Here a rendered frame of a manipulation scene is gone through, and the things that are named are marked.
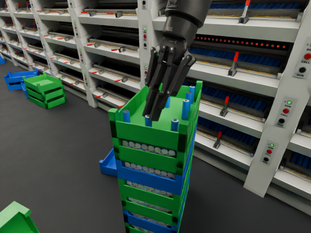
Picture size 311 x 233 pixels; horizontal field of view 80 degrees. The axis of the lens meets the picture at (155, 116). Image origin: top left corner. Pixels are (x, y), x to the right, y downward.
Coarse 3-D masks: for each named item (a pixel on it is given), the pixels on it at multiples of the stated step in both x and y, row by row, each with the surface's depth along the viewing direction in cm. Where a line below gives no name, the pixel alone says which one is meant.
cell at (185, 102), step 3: (186, 99) 55; (183, 102) 54; (186, 102) 54; (183, 105) 55; (186, 105) 54; (183, 108) 55; (186, 108) 55; (183, 111) 56; (186, 111) 55; (183, 114) 56; (186, 114) 56; (183, 117) 57; (186, 117) 57
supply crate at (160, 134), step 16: (144, 96) 68; (176, 96) 71; (112, 112) 46; (176, 112) 61; (192, 112) 51; (112, 128) 49; (128, 128) 47; (144, 128) 45; (160, 128) 53; (160, 144) 46; (176, 144) 44
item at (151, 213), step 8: (184, 192) 67; (128, 200) 65; (128, 208) 65; (136, 208) 63; (144, 208) 62; (152, 208) 61; (152, 216) 63; (160, 216) 61; (168, 216) 60; (176, 216) 58; (176, 224) 60
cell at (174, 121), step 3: (171, 120) 45; (174, 120) 45; (177, 120) 45; (171, 123) 45; (174, 123) 44; (177, 123) 45; (171, 126) 46; (174, 126) 45; (177, 126) 45; (171, 129) 46; (174, 129) 45; (177, 129) 46
